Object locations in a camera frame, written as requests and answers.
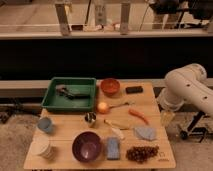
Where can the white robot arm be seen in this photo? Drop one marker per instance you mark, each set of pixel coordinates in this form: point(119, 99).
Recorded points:
point(186, 84)

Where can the red bowl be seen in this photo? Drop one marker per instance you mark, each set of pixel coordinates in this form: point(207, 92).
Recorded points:
point(110, 86)

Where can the purple bowl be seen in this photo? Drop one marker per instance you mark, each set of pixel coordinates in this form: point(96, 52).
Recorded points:
point(87, 147)

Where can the black rectangular block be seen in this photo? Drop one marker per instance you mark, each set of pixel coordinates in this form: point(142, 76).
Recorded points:
point(134, 89)

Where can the metal spoon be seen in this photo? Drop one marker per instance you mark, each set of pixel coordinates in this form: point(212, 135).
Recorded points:
point(122, 104)

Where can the small metal cup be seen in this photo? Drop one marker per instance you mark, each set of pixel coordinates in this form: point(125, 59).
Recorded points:
point(90, 119)

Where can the green plastic tray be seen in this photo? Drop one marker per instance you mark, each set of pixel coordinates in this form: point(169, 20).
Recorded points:
point(55, 103)

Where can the dark tool in tray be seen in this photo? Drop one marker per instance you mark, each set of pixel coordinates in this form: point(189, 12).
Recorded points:
point(62, 90)

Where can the white spatula utensil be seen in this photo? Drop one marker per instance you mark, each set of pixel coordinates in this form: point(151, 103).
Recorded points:
point(118, 132)

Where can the blue sponge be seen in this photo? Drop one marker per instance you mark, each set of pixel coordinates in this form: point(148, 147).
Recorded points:
point(113, 148)

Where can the grey blue cloth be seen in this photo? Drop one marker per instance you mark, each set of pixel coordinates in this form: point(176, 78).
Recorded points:
point(145, 133)

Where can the blue ceramic cup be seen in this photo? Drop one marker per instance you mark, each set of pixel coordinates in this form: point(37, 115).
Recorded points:
point(45, 124)

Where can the bunch of dark grapes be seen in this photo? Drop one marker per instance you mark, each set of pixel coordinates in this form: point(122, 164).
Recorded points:
point(141, 154)

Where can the white stacked cups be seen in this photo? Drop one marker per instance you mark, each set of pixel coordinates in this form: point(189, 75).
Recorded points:
point(41, 147)

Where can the black wheeled stand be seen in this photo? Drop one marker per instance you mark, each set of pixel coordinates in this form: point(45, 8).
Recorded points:
point(193, 130)

